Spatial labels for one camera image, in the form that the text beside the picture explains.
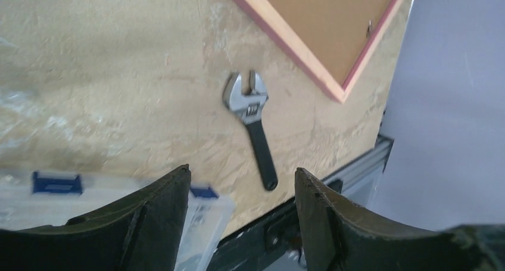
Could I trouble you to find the adjustable wrench black handle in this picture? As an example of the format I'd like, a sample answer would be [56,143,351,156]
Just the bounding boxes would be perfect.
[223,70,278,191]

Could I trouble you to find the clear screw organizer box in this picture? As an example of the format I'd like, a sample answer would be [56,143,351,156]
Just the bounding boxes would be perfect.
[1,165,235,270]

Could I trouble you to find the pink picture frame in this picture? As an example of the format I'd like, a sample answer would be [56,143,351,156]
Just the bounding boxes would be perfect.
[233,0,404,103]

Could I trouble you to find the aluminium rail right side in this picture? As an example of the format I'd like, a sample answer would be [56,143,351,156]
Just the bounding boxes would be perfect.
[322,135,394,191]

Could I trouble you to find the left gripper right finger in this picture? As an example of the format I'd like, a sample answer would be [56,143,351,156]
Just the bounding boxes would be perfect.
[295,168,504,270]

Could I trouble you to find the silver frame clip lower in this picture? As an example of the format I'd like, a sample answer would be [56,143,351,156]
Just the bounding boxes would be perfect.
[366,19,373,38]

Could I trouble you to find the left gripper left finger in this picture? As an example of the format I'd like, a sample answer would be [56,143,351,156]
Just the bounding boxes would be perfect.
[1,164,191,270]

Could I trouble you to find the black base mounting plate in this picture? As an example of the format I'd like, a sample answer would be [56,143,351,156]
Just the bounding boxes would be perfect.
[207,178,344,271]

